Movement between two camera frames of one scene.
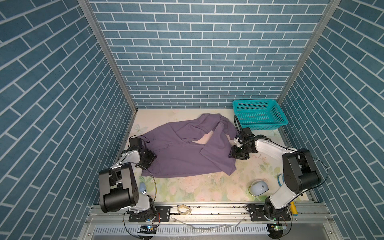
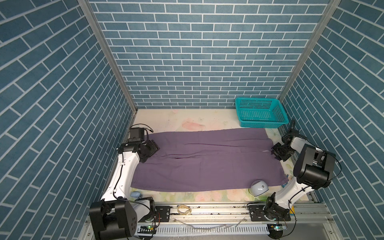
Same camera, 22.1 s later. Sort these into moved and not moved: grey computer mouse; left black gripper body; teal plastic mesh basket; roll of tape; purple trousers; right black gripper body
Moved: purple trousers; right black gripper body; left black gripper body
Not moved: roll of tape; grey computer mouse; teal plastic mesh basket
